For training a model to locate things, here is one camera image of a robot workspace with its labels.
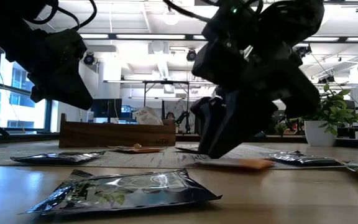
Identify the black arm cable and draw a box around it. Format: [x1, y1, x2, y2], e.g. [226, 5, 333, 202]
[26, 0, 98, 30]
[163, 0, 217, 22]

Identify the wooden tea organizer box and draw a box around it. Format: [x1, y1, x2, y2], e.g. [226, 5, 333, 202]
[58, 113, 177, 149]

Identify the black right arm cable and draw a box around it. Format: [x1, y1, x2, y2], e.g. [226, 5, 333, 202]
[163, 0, 217, 22]

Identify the white orange Tazo tea packet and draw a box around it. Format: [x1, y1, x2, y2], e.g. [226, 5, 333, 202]
[134, 106, 164, 126]
[197, 157, 275, 170]

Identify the small green plant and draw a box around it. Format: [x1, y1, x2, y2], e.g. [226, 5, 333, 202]
[273, 121, 288, 137]

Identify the black computer monitor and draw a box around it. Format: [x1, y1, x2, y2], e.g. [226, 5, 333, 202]
[91, 98, 123, 124]

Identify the yellow orange fruit tea packet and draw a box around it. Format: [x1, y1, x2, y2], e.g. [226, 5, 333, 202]
[108, 143, 167, 154]

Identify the long ceiling light strip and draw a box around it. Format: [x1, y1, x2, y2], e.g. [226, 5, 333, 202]
[301, 36, 358, 43]
[79, 33, 208, 40]

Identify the green plant in white pot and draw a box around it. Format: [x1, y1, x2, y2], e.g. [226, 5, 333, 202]
[287, 83, 358, 147]

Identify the black ceiling camera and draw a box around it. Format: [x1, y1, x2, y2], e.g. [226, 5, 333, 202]
[293, 43, 313, 60]

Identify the silver green snack packet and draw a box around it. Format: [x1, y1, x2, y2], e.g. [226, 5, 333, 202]
[20, 167, 223, 217]

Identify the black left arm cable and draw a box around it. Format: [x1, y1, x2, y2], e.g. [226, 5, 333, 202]
[26, 0, 98, 30]

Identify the grey woven placemat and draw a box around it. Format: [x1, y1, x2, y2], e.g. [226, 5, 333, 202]
[0, 141, 347, 170]

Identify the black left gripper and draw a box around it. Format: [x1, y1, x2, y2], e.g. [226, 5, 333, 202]
[3, 30, 93, 110]

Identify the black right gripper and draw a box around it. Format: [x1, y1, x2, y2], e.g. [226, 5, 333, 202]
[193, 40, 321, 159]

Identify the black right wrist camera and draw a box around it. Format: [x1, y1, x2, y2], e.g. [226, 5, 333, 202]
[201, 0, 260, 47]

